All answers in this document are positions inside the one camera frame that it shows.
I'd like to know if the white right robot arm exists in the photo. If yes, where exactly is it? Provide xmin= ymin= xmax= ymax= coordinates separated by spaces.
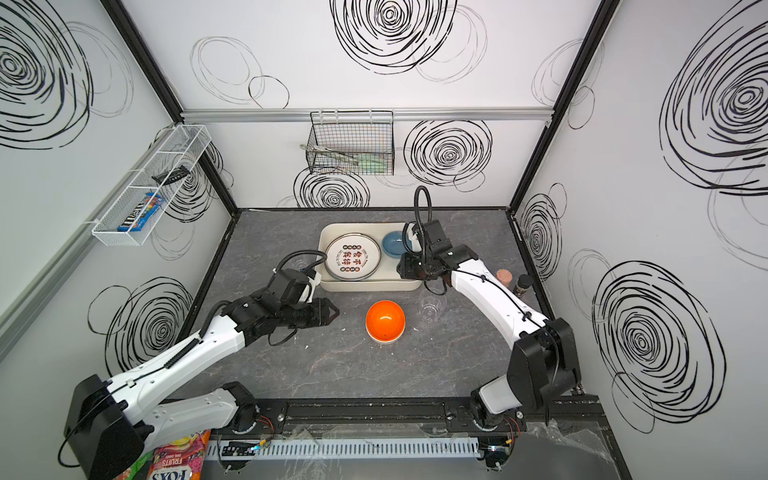
xmin=396 ymin=220 xmax=582 ymax=431

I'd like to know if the pink fruit candy bag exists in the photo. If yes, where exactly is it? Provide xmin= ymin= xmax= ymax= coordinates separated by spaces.
xmin=147 ymin=430 xmax=211 ymax=480

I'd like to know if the green item in basket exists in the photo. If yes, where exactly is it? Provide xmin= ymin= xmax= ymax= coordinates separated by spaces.
xmin=352 ymin=153 xmax=393 ymax=175

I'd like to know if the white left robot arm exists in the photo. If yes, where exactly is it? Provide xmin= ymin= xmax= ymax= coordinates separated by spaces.
xmin=63 ymin=266 xmax=339 ymax=479

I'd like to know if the clear wall shelf basket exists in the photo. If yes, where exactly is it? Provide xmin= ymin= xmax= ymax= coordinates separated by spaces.
xmin=91 ymin=124 xmax=212 ymax=247

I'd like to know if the blue candy packet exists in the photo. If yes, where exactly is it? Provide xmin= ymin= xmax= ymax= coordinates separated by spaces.
xmin=117 ymin=192 xmax=165 ymax=232

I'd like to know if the clear plastic cup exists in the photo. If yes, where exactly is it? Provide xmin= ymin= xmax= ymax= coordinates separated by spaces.
xmin=419 ymin=290 xmax=447 ymax=324

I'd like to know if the orange bowl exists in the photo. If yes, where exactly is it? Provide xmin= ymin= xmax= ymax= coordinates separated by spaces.
xmin=365 ymin=300 xmax=406 ymax=344

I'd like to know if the black wire basket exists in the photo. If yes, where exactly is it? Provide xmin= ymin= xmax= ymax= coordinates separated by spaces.
xmin=303 ymin=109 xmax=395 ymax=176

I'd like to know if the pink lid glass jar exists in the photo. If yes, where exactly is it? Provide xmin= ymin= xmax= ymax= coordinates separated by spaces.
xmin=496 ymin=269 xmax=514 ymax=289

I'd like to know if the white slotted cable duct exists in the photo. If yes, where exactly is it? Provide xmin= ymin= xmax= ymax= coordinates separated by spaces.
xmin=206 ymin=438 xmax=481 ymax=462

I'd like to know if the blue bowl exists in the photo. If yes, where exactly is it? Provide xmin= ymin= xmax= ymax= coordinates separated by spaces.
xmin=381 ymin=230 xmax=413 ymax=259

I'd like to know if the dark lid spice bottle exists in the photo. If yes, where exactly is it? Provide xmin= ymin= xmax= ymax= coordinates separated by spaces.
xmin=512 ymin=274 xmax=533 ymax=299

